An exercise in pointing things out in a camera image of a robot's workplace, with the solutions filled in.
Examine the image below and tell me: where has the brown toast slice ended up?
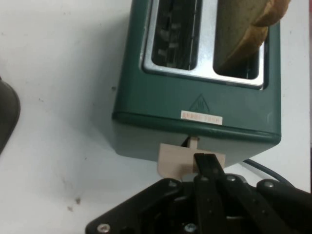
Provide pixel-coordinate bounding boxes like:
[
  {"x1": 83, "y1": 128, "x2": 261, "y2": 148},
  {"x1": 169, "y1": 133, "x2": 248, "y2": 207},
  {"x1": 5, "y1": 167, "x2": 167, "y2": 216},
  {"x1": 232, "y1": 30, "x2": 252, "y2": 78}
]
[{"x1": 215, "y1": 0, "x2": 292, "y2": 71}]

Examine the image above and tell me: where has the pale wooden toaster lever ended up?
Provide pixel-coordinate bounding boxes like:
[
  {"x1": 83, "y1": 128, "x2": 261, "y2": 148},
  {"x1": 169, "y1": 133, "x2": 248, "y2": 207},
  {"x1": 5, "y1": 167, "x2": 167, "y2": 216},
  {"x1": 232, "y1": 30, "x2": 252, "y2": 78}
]
[{"x1": 156, "y1": 136, "x2": 226, "y2": 182}]

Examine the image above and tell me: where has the black countertop appliance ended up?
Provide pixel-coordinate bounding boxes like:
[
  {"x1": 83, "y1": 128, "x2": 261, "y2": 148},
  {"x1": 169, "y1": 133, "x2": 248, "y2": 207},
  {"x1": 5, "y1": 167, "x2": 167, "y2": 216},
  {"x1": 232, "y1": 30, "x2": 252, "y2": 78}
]
[{"x1": 0, "y1": 75, "x2": 21, "y2": 155}]

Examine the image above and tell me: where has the dark green two-slot toaster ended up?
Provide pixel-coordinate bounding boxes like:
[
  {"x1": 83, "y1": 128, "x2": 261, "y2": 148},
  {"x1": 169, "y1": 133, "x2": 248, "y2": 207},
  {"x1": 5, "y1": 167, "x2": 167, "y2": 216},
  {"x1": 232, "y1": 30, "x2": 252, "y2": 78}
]
[{"x1": 112, "y1": 0, "x2": 281, "y2": 169}]

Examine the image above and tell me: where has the black toaster power cable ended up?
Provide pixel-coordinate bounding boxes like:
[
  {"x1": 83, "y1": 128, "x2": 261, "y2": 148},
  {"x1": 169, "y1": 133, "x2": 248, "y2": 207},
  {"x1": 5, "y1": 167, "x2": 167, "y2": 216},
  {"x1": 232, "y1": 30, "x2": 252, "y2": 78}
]
[{"x1": 242, "y1": 158, "x2": 285, "y2": 183}]

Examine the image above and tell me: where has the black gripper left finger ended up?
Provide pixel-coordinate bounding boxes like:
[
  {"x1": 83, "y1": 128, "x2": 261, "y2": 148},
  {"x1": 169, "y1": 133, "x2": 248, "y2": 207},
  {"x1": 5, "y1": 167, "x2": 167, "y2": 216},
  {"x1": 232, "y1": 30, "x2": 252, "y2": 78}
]
[{"x1": 85, "y1": 153, "x2": 230, "y2": 234}]

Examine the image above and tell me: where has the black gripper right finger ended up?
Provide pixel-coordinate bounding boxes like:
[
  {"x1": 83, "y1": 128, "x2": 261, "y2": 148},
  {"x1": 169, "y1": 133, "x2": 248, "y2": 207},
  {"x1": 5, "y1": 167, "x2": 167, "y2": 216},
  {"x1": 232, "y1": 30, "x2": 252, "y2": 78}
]
[{"x1": 206, "y1": 153, "x2": 312, "y2": 234}]

